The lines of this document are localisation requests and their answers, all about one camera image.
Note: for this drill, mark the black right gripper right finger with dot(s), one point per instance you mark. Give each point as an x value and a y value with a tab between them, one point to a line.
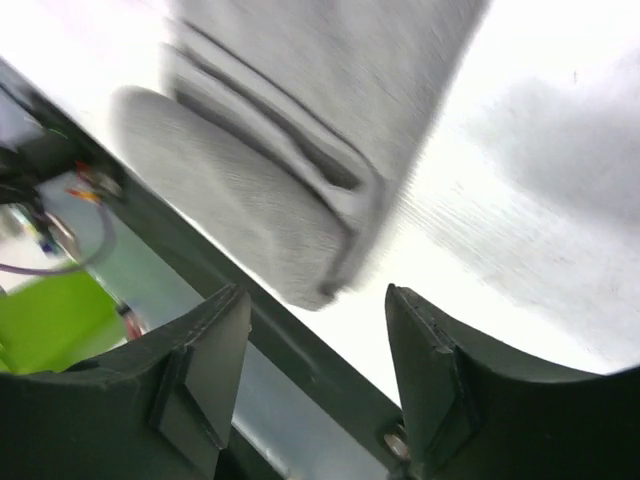
476	408

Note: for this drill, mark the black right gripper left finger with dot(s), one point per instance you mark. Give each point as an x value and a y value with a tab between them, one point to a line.
159	407

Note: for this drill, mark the grey towel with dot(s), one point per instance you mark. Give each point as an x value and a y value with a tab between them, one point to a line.
289	127

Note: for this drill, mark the green chair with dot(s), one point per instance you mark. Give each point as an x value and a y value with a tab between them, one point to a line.
55	322

